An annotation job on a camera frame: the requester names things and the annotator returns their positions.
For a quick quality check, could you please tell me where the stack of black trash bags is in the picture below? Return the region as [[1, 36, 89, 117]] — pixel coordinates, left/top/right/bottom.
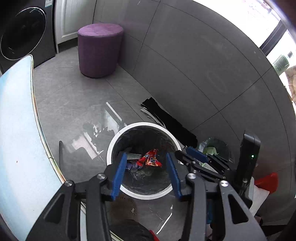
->
[[140, 97, 197, 146]]

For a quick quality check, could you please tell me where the white cabinet door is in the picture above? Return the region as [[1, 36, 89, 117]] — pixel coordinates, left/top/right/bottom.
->
[[55, 0, 96, 45]]

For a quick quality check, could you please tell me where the beige cloth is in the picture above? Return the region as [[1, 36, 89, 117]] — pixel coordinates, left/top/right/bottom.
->
[[286, 66, 296, 103]]

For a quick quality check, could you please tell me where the black bin liner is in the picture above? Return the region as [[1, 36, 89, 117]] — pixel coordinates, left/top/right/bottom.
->
[[112, 127, 177, 190]]

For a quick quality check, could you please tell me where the red plastic bag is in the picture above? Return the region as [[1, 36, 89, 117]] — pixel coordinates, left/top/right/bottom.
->
[[254, 173, 279, 191]]

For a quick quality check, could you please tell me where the purple round stool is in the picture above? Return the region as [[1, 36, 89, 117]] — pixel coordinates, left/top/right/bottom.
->
[[77, 23, 125, 78]]

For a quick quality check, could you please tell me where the dark cloth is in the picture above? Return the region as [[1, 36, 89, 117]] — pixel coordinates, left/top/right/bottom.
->
[[107, 219, 160, 241]]

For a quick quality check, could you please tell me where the green plastic bag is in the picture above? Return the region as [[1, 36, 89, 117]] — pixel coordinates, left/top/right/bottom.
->
[[196, 137, 234, 163]]

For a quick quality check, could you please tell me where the white plastic bag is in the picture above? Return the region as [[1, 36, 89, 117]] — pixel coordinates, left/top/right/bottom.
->
[[248, 178, 270, 216]]

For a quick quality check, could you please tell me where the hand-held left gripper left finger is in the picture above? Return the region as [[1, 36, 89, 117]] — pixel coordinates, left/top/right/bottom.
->
[[25, 152, 130, 241]]

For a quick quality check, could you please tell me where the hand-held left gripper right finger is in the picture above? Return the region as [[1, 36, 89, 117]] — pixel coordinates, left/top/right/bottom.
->
[[165, 152, 270, 241]]

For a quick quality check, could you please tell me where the green label bottle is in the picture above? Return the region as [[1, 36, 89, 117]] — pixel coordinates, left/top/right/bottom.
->
[[272, 54, 291, 76]]

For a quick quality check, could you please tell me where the red snack wrapper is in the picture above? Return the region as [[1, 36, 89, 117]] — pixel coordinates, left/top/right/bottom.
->
[[136, 149, 162, 167]]

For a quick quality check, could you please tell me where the dark grey washing machine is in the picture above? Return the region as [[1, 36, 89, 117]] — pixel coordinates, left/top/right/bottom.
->
[[0, 0, 56, 71]]

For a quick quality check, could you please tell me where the white round trash bin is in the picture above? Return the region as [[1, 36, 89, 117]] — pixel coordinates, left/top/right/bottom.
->
[[106, 122, 183, 200]]

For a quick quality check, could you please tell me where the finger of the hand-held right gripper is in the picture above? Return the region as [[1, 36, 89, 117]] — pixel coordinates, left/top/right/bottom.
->
[[174, 150, 227, 183], [186, 147, 234, 173]]

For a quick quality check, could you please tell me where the landscape print table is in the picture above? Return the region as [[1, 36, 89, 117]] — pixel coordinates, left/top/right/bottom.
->
[[0, 55, 88, 241]]

